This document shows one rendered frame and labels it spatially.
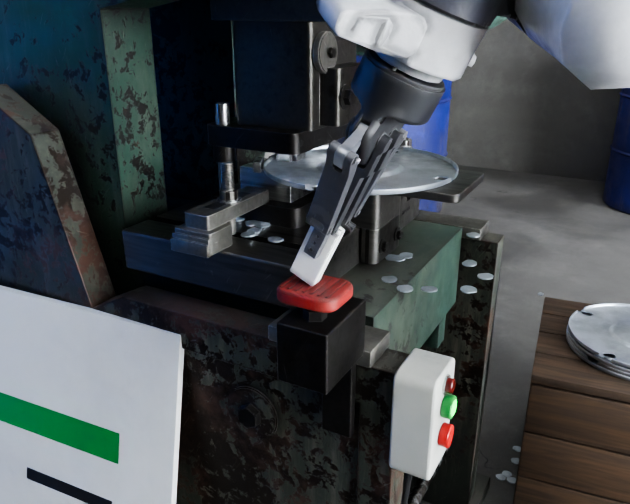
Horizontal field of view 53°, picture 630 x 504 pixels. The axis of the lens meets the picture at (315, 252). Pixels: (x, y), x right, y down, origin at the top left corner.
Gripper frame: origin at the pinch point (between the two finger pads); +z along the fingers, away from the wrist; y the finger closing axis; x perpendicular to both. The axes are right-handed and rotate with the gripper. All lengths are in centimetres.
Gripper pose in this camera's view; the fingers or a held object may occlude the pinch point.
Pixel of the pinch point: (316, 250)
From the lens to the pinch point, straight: 63.0
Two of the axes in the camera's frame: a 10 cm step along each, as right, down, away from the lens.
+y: 4.8, -3.2, 8.2
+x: -8.0, -5.6, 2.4
